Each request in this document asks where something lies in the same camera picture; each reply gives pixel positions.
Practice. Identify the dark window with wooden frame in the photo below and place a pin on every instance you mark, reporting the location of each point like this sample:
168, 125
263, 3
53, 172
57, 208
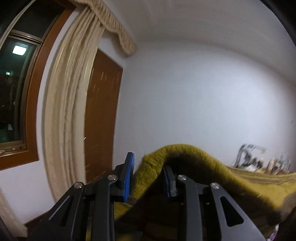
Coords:
29, 30

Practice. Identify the wooden desk with clutter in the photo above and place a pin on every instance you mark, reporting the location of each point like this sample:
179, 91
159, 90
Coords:
246, 161

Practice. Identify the mustard striped knit sweater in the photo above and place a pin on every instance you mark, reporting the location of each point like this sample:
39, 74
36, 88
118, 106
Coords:
268, 200

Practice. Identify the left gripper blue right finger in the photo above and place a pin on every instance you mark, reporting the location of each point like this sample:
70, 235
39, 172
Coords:
170, 181

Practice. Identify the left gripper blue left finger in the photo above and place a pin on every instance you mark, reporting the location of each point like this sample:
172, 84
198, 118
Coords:
123, 183

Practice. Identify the brown wooden door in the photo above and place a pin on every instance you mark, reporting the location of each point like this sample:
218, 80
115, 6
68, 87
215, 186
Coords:
100, 115

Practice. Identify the beige curtain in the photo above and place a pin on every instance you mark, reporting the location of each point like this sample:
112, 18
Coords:
65, 102

